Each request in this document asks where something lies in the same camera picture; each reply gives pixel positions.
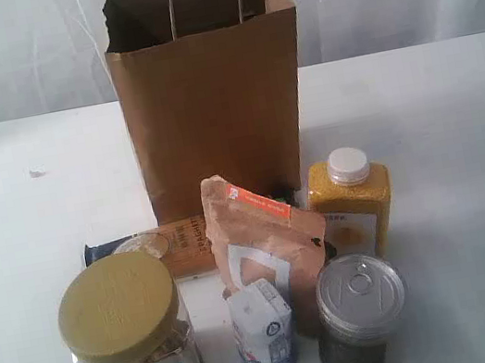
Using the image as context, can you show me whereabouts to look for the brown paper pouch orange label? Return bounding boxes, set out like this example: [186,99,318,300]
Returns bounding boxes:
[200,176,326,338]

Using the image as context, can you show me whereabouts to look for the yellow grain bottle white cap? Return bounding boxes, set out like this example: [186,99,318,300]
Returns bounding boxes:
[307,147,392,257]

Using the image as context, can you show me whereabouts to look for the silver pull-tab can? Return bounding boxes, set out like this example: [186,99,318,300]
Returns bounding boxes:
[316,253,407,363]

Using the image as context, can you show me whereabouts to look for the brown paper bag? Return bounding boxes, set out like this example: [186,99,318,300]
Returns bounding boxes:
[103,0,302,224]

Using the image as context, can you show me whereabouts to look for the spaghetti packet blue orange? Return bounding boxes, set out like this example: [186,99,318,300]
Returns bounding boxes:
[83,216,217,279]

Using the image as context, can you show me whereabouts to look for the small white blue carton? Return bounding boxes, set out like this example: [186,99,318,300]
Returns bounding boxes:
[227,279,298,363]

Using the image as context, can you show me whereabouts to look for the clear jar gold lid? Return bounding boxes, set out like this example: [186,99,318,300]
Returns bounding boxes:
[57,251,204,363]

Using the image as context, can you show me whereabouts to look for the small white paper scrap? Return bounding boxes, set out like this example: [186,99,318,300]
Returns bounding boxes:
[29,169,47,179]

